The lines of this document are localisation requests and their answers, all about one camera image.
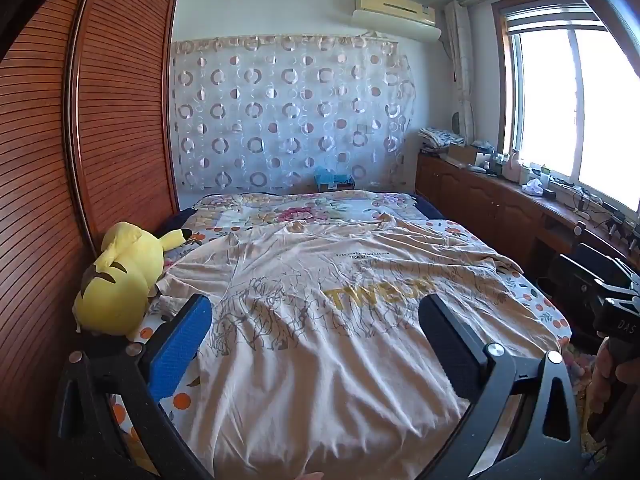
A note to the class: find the cardboard box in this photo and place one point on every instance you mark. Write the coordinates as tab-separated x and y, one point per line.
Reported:
462	154

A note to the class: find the person's right hand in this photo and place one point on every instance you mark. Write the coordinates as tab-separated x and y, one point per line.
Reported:
602	365

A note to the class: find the teal tissue box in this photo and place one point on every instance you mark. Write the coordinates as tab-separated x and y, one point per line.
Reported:
332	179

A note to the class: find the stack of folded cloths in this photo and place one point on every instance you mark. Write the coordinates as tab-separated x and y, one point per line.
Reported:
440	137

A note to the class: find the white patterned window curtain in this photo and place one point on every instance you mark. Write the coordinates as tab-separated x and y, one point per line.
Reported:
460	60

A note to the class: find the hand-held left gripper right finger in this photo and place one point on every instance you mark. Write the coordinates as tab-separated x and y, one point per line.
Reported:
450	340

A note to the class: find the pink bottle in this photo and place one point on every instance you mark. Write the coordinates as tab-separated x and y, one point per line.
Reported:
512	166

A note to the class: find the wooden louvered wardrobe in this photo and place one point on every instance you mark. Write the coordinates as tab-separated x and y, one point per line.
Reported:
125	110

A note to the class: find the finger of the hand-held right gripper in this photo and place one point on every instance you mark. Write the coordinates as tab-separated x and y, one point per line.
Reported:
580	275

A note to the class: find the yellow plush toy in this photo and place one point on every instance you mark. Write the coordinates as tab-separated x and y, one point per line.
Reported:
120	280

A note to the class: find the wall air conditioner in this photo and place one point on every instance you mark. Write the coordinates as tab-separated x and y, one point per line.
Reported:
395	15

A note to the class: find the circle pattern sheer curtain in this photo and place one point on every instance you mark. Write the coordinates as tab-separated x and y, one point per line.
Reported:
290	110

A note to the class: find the wooden frame window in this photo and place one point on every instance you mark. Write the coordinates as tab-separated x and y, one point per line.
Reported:
545	100

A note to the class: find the wooden side cabinet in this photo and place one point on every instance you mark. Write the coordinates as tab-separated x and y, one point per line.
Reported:
480	200

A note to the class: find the floral blanket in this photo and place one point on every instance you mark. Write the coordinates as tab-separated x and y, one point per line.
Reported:
300	210

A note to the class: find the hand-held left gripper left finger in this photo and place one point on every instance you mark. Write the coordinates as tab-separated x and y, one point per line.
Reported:
180	345

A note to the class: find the orange fruit print sheet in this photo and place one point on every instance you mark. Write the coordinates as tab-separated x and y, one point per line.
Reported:
542	310

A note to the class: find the beige printed t-shirt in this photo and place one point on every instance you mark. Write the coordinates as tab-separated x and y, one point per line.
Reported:
325	360

